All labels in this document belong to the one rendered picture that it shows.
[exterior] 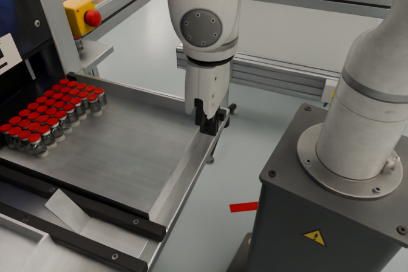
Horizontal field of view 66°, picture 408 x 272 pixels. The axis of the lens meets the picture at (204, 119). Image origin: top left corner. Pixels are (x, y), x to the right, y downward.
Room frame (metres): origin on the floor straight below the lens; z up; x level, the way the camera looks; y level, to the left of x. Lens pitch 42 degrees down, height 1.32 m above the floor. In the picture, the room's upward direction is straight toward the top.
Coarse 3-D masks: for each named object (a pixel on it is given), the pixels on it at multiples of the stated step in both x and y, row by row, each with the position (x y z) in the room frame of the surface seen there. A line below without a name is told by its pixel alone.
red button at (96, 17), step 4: (88, 12) 0.73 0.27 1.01; (92, 12) 0.73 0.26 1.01; (96, 12) 0.73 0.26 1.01; (88, 16) 0.72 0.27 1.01; (92, 16) 0.72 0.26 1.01; (96, 16) 0.72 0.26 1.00; (100, 16) 0.74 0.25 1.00; (88, 20) 0.72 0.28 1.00; (92, 20) 0.71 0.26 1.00; (96, 20) 0.72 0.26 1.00; (100, 20) 0.74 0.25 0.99; (88, 24) 0.72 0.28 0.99; (92, 24) 0.71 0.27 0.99; (96, 24) 0.72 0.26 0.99
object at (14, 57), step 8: (0, 40) 0.53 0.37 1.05; (8, 40) 0.54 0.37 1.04; (0, 48) 0.52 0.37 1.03; (8, 48) 0.53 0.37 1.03; (16, 48) 0.55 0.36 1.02; (8, 56) 0.53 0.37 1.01; (16, 56) 0.54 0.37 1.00; (0, 64) 0.51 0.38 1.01; (8, 64) 0.52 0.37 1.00; (0, 72) 0.50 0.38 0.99
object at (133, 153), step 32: (128, 96) 0.56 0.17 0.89; (160, 96) 0.53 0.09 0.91; (96, 128) 0.47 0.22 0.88; (128, 128) 0.47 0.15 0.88; (160, 128) 0.47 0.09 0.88; (192, 128) 0.47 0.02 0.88; (0, 160) 0.36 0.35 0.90; (32, 160) 0.38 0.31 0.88; (64, 160) 0.38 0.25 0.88; (96, 160) 0.38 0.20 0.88; (128, 160) 0.38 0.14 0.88; (160, 160) 0.38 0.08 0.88; (96, 192) 0.29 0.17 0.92; (128, 192) 0.31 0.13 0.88; (160, 192) 0.29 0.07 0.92
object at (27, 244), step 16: (0, 224) 0.25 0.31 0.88; (16, 224) 0.23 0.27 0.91; (0, 240) 0.23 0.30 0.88; (16, 240) 0.23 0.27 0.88; (32, 240) 0.23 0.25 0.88; (48, 240) 0.21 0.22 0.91; (0, 256) 0.20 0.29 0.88; (16, 256) 0.20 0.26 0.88; (32, 256) 0.19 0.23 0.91; (48, 256) 0.20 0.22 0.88
